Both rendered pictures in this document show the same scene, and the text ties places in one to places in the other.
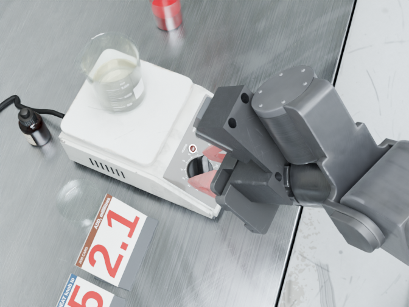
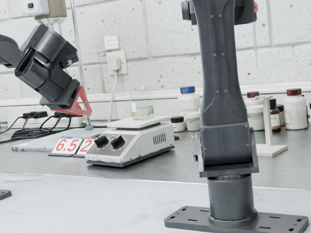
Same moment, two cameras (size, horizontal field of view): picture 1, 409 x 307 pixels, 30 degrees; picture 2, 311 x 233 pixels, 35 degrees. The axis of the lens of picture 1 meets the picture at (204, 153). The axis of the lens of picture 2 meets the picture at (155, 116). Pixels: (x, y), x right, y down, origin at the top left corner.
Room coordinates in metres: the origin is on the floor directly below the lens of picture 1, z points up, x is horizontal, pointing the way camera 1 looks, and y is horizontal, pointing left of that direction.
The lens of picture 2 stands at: (0.65, -1.15, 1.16)
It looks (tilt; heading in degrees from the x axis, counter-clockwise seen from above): 8 degrees down; 98
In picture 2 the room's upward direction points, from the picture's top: 7 degrees counter-clockwise
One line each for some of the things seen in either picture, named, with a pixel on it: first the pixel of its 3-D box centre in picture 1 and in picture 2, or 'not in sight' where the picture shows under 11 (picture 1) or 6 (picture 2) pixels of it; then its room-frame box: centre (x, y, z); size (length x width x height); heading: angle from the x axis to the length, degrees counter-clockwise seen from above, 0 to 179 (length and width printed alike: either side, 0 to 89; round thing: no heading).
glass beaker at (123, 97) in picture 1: (113, 77); (141, 103); (0.44, 0.09, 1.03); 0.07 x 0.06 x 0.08; 95
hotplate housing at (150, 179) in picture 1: (152, 130); (133, 140); (0.41, 0.06, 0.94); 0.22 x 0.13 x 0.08; 57
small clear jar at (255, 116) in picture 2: not in sight; (257, 118); (0.73, 0.27, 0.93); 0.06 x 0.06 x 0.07
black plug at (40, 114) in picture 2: not in sight; (38, 114); (-0.09, 0.73, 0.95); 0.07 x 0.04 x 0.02; 65
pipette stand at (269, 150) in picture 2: not in sight; (262, 124); (0.73, -0.02, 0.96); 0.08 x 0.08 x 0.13; 58
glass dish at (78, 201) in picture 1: (80, 203); not in sight; (0.34, 0.15, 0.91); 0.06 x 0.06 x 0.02
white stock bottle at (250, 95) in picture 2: not in sight; (254, 108); (0.73, 0.35, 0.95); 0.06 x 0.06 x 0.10
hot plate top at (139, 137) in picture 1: (127, 105); (137, 121); (0.42, 0.08, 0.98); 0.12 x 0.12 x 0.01; 57
